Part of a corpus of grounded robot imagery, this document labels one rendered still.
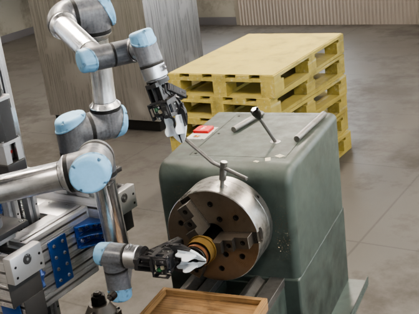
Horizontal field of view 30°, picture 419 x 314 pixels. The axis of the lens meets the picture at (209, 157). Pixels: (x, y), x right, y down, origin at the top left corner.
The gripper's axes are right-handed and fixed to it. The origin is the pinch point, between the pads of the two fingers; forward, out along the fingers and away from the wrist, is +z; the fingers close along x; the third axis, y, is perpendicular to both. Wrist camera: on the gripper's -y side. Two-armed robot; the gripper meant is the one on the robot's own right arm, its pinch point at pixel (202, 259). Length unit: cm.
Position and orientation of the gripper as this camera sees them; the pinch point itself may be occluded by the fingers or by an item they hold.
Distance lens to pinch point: 233.7
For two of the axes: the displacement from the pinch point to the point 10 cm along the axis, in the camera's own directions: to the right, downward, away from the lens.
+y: -4.0, 3.6, -8.5
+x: -1.2, -9.3, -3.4
